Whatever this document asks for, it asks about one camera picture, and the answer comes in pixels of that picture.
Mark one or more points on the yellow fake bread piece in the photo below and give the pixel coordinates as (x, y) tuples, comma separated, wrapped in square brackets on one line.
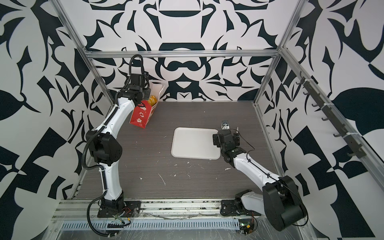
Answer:
[(152, 100)]

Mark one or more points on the white slotted cable duct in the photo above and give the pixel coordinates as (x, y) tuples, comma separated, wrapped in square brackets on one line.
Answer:
[(161, 224)]

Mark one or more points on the white plastic tray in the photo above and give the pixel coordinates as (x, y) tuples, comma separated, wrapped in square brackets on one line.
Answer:
[(195, 143)]

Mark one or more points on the small electronics board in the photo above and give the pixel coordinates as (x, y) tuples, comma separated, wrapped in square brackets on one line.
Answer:
[(247, 226)]

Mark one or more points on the black hook rack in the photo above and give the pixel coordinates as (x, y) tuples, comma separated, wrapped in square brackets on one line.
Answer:
[(333, 115)]

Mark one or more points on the red white paper bag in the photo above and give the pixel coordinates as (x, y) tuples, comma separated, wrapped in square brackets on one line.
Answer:
[(142, 114)]

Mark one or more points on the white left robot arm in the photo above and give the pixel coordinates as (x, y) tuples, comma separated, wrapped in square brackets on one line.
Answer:
[(102, 149)]

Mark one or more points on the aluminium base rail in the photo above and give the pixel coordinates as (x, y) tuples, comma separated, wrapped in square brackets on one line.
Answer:
[(166, 209)]

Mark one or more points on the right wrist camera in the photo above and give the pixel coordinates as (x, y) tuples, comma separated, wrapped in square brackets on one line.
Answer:
[(225, 125)]

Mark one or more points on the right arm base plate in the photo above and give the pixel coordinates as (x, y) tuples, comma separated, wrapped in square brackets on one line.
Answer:
[(235, 208)]

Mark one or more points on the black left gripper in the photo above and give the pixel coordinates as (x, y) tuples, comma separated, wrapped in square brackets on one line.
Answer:
[(148, 90)]

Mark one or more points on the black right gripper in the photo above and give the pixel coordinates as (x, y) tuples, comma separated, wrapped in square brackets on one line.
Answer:
[(217, 140)]

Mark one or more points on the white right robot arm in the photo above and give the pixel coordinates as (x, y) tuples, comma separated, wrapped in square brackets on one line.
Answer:
[(280, 200)]

